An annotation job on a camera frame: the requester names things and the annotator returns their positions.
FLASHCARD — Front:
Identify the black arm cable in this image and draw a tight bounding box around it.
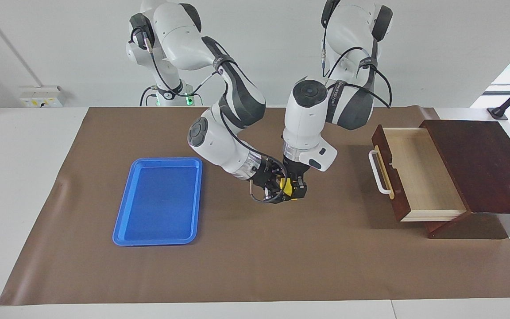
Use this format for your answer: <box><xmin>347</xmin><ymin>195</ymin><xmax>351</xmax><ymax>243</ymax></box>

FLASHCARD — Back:
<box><xmin>321</xmin><ymin>9</ymin><xmax>392</xmax><ymax>109</ymax></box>
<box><xmin>131</xmin><ymin>24</ymin><xmax>289</xmax><ymax>205</ymax></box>

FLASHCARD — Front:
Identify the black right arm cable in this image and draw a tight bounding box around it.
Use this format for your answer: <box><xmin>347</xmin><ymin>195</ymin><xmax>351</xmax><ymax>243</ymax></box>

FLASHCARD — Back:
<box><xmin>131</xmin><ymin>24</ymin><xmax>289</xmax><ymax>205</ymax></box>

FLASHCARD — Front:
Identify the brown table mat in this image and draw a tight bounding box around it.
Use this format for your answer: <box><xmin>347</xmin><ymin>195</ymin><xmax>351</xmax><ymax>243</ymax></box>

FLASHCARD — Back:
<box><xmin>0</xmin><ymin>106</ymin><xmax>510</xmax><ymax>306</ymax></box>

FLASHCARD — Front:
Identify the white wall socket box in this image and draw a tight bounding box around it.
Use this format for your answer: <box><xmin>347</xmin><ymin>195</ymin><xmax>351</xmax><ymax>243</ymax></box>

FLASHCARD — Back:
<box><xmin>19</xmin><ymin>86</ymin><xmax>66</xmax><ymax>108</ymax></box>

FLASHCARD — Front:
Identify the yellow cube block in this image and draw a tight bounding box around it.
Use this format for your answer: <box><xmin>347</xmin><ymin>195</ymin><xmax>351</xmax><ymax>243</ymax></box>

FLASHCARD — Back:
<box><xmin>280</xmin><ymin>177</ymin><xmax>300</xmax><ymax>201</ymax></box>

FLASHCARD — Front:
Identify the white drawer handle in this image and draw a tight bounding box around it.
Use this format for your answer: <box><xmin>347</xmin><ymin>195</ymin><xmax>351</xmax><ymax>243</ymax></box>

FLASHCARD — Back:
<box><xmin>369</xmin><ymin>149</ymin><xmax>392</xmax><ymax>196</ymax></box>

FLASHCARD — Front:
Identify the blue plastic tray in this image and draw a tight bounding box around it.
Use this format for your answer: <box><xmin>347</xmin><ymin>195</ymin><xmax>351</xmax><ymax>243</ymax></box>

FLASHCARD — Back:
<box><xmin>112</xmin><ymin>157</ymin><xmax>203</xmax><ymax>246</ymax></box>

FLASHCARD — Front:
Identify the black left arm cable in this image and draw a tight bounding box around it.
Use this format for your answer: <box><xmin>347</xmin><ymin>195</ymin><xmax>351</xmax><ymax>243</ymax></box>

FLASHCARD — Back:
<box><xmin>321</xmin><ymin>9</ymin><xmax>392</xmax><ymax>109</ymax></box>

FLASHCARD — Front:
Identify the dark wooden drawer cabinet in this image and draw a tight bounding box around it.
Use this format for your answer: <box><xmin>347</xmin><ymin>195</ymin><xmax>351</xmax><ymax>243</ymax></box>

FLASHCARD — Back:
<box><xmin>419</xmin><ymin>119</ymin><xmax>510</xmax><ymax>239</ymax></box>

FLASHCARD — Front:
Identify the wooden drawer light interior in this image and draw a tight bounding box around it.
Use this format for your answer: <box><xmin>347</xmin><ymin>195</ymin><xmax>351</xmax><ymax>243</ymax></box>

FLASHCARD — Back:
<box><xmin>371</xmin><ymin>125</ymin><xmax>471</xmax><ymax>222</ymax></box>

